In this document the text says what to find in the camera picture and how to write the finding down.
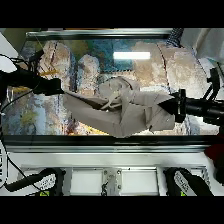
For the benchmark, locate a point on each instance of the red garment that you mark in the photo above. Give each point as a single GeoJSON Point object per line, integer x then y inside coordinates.
{"type": "Point", "coordinates": [215, 151]}

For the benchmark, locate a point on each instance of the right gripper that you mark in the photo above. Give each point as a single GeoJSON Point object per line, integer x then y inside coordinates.
{"type": "Point", "coordinates": [175, 106]}

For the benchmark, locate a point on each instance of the beige long-sleeved shirt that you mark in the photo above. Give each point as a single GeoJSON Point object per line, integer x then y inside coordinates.
{"type": "Point", "coordinates": [130, 116]}

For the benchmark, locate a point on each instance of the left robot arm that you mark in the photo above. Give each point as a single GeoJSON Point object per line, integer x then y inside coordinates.
{"type": "Point", "coordinates": [23, 80]}

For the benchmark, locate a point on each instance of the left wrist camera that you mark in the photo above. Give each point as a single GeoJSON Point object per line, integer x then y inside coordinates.
{"type": "Point", "coordinates": [36, 56]}

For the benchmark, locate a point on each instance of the silver frame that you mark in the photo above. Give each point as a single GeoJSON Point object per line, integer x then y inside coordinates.
{"type": "Point", "coordinates": [112, 182]}

